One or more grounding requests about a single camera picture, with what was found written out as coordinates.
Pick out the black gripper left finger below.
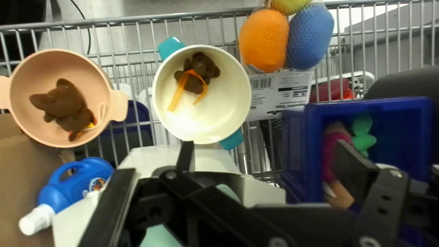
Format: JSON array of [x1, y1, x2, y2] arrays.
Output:
[[176, 139, 199, 185]]

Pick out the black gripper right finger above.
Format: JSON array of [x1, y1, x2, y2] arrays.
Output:
[[330, 139, 382, 203]]

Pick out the white container with green lid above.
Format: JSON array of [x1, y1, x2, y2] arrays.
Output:
[[52, 144, 288, 247]]

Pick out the red plastic toy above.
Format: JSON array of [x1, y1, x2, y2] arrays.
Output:
[[310, 70, 378, 104]]

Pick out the brown plush with orange ribbon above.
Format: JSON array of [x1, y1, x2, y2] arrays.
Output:
[[166, 51, 223, 114]]

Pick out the blue toy detergent bottle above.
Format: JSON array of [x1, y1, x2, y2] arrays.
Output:
[[18, 156, 117, 237]]

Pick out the brown bear plush toy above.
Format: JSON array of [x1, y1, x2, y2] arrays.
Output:
[[28, 77, 99, 143]]

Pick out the dark blue package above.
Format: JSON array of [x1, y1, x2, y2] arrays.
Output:
[[98, 100, 155, 159]]

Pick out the white barcode label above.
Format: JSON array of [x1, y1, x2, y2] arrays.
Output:
[[247, 67, 317, 123]]

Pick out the blue mesh ball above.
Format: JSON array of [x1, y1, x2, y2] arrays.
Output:
[[287, 3, 336, 71]]

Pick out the orange mesh ball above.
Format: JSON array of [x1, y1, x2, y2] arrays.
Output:
[[238, 7, 291, 75]]

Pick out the yellow mesh ball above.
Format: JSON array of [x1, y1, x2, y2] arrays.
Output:
[[269, 0, 316, 16]]

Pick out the black bag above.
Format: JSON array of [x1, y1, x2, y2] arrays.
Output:
[[0, 0, 48, 62]]

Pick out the white bowl with teal handles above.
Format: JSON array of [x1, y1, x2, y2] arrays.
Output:
[[150, 36, 254, 152]]

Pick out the metal wire rack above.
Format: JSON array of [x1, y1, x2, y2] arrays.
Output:
[[0, 0, 439, 181]]

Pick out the thin black cable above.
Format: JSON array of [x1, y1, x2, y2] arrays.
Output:
[[68, 0, 94, 58]]

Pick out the pink bowl with handles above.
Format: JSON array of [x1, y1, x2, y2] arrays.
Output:
[[0, 48, 131, 151]]

